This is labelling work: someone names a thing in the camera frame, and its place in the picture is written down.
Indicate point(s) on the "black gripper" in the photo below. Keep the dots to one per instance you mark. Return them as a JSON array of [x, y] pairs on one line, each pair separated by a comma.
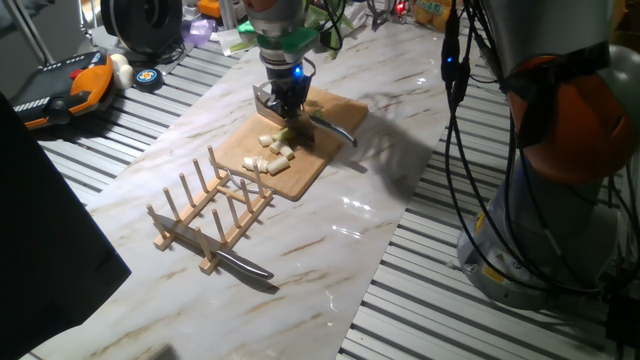
[[289, 82]]

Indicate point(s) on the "steel cleaver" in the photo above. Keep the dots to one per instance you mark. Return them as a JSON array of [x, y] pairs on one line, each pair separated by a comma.
[[262, 107]]

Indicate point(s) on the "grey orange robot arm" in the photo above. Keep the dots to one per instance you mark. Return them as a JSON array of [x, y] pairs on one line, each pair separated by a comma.
[[550, 50]]

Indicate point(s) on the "short pale green scallion piece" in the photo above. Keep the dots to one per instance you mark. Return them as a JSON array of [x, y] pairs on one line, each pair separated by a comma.
[[280, 136]]

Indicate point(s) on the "short white scallion piece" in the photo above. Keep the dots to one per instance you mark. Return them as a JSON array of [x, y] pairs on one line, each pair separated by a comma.
[[276, 146], [262, 164], [265, 140], [287, 152]]

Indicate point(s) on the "long white scallion piece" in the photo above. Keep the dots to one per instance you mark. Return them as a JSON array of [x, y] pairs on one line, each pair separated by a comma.
[[278, 165]]

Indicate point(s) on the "wooden cutting board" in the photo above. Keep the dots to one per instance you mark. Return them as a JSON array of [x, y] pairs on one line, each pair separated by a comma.
[[240, 147]]

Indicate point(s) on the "white scallion root bulb piece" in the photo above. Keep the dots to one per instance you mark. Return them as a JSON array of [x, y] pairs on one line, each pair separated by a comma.
[[248, 163]]

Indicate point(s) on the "purple plastic bag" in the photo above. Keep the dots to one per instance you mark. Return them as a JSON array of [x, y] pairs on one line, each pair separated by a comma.
[[197, 31]]

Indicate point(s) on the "orange plastic tool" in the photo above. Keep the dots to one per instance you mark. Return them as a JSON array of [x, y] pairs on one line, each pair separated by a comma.
[[209, 7]]

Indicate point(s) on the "wooden peg rack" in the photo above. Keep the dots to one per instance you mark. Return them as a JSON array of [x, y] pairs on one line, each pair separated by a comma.
[[240, 225]]

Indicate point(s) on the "round blue black tape measure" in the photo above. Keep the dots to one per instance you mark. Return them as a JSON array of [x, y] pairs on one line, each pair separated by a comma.
[[148, 78]]

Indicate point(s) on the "clear bag of yellow fruit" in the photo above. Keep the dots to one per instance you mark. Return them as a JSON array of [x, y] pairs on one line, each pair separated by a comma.
[[430, 14]]

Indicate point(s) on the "pointed steel kitchen knife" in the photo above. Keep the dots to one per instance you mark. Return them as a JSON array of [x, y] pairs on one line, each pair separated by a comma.
[[245, 265]]

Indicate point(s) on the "black round spool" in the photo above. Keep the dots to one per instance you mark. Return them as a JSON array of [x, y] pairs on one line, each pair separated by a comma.
[[142, 22]]

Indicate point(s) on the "small white rounded object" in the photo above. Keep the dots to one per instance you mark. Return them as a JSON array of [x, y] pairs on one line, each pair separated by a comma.
[[122, 72]]

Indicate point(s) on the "marble pattern table mat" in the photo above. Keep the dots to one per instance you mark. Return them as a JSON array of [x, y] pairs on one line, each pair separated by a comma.
[[300, 300]]

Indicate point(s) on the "orange black teach pendant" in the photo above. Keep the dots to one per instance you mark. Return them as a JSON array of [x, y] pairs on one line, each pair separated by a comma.
[[75, 87]]

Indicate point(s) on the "green wrist mount plate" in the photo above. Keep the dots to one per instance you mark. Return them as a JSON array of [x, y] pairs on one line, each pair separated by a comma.
[[300, 37]]

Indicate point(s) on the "upright aluminium frame post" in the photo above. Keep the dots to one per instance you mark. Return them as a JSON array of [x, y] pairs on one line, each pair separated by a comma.
[[32, 32]]

